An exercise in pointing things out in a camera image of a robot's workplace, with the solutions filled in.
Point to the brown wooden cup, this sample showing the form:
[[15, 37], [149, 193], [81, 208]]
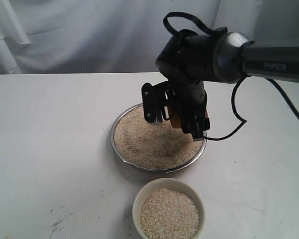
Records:
[[175, 120]]

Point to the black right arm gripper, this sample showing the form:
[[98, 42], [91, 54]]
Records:
[[190, 103]]

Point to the round metal tray of rice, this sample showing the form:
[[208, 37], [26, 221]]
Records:
[[153, 148]]

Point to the white bowl of rice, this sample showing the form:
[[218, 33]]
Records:
[[167, 208]]

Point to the white backdrop cloth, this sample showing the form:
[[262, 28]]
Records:
[[105, 36]]

